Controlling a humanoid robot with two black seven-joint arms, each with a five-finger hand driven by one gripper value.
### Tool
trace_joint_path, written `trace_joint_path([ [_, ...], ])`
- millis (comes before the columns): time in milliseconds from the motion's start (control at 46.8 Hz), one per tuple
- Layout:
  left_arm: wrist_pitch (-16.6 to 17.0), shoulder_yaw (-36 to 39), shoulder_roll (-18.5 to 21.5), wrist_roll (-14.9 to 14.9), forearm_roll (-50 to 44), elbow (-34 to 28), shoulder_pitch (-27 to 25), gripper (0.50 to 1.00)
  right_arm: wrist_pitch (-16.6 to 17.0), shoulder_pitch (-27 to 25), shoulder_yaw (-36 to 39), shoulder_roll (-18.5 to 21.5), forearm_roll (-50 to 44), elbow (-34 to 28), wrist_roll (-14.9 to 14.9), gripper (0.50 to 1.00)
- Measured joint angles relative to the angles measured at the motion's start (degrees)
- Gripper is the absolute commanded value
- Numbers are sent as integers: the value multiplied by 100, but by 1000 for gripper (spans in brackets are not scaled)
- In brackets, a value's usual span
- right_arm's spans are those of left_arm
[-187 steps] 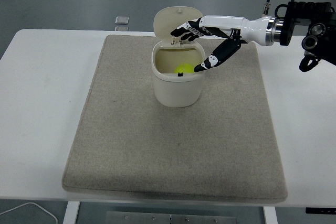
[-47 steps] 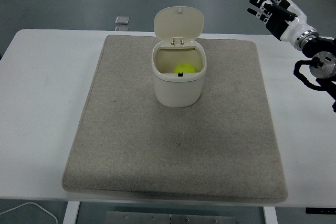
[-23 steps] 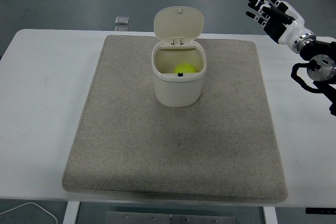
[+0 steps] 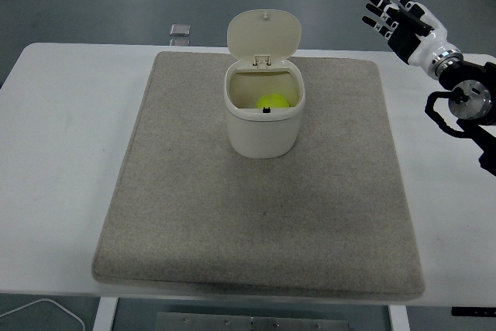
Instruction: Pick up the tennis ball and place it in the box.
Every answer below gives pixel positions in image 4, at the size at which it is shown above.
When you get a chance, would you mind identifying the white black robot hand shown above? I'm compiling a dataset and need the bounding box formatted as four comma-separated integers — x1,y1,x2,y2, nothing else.
362,0,453,67

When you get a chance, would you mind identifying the yellow-green tennis ball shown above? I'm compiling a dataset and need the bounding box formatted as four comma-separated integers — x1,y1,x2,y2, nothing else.
255,92,291,109

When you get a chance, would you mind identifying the cream lidded plastic bin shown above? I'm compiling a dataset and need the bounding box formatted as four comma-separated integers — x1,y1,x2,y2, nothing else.
223,9,306,160

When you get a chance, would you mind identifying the beige fabric mat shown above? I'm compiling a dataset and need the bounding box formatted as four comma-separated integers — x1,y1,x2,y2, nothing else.
91,50,426,302

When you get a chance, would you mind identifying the black table control panel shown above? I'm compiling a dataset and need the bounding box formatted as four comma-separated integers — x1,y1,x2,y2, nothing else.
450,306,496,316

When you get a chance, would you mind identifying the white table leg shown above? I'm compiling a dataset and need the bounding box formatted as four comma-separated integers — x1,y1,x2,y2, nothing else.
388,304,411,331
92,296,119,331

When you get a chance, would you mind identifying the grey metal plate with screws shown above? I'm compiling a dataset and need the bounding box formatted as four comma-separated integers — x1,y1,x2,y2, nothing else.
155,311,350,331

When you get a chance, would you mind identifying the white cable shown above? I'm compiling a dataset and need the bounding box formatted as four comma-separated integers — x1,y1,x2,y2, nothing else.
0,298,85,331

